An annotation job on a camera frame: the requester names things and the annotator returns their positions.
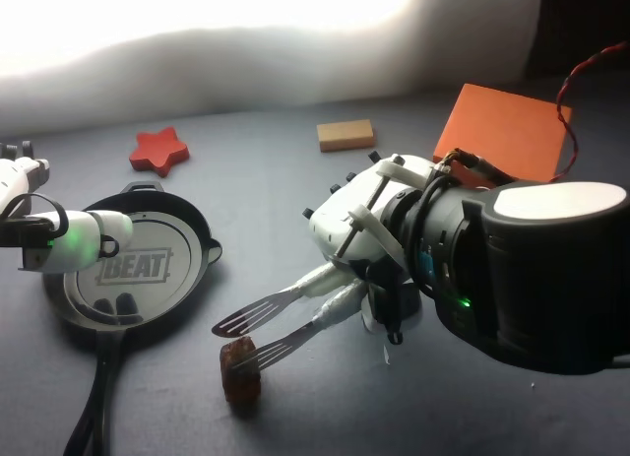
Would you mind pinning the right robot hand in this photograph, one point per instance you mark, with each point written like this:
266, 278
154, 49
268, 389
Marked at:
354, 214

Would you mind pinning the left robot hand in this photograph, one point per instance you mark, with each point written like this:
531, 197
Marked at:
79, 239

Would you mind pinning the brown food piece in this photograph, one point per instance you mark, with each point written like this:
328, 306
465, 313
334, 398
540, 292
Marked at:
241, 382

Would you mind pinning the black frying pan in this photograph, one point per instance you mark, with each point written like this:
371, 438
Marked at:
162, 298

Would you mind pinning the tan wooden block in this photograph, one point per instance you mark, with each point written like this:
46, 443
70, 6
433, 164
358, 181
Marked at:
344, 136

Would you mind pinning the red star block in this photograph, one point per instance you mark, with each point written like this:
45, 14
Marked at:
157, 150

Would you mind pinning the large orange block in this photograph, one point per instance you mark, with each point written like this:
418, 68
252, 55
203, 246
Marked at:
502, 126

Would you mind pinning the white cloth backdrop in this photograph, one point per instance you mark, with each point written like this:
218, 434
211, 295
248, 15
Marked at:
197, 57

